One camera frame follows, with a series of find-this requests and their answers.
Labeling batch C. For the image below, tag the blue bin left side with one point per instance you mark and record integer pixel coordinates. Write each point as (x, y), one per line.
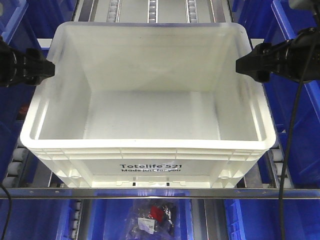
(16, 31)

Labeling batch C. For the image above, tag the blue bin lower shelf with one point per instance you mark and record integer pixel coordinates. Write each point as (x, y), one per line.
(107, 219)

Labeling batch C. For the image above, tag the roller track far left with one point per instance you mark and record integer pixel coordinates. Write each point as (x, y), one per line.
(15, 167)

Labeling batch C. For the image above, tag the white plastic tote bin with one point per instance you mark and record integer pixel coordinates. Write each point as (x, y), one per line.
(148, 105)

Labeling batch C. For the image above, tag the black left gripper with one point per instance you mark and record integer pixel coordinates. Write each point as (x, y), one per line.
(12, 70)

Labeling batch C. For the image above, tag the large blue bin right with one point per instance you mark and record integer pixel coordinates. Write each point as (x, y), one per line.
(304, 158)

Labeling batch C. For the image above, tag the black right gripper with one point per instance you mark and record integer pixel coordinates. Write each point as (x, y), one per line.
(295, 59)

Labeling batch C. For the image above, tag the roller track right of divider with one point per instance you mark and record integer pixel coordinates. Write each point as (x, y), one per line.
(276, 158)

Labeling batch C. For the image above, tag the blue bin lower right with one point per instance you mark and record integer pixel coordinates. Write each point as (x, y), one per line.
(258, 219)

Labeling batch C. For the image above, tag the silver front shelf rail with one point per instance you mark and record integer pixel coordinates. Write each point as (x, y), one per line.
(139, 193)

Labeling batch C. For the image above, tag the blue bin lower left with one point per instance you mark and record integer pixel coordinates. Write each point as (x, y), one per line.
(41, 219)

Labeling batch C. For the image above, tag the plastic bag with red part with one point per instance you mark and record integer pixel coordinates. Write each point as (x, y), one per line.
(151, 219)

